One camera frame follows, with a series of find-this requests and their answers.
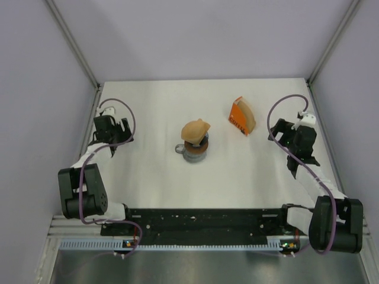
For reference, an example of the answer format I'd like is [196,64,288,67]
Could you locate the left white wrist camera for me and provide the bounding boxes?
[97,106,116,117]

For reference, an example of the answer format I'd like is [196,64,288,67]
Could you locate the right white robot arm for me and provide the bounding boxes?
[268,118,363,254]

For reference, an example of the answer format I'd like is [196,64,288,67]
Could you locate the orange coffee filter box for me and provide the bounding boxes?
[229,96,250,137]

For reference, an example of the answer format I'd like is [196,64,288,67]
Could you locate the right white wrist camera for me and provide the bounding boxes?
[291,111,316,130]

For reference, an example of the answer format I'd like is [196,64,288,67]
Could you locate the blue glass dripper cone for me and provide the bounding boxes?
[195,133,208,147]

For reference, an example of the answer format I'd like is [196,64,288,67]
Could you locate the single brown paper filter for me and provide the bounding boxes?
[181,119,211,144]

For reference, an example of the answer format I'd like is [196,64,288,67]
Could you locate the brown wooden dripper ring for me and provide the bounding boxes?
[183,140,211,156]

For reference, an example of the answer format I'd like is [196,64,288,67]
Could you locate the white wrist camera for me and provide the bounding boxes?
[97,106,116,117]
[291,111,316,130]

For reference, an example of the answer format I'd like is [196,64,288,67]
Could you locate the grey slotted cable duct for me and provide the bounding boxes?
[59,238,300,252]

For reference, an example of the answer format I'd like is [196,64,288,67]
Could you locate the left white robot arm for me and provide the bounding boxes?
[57,115,134,235]

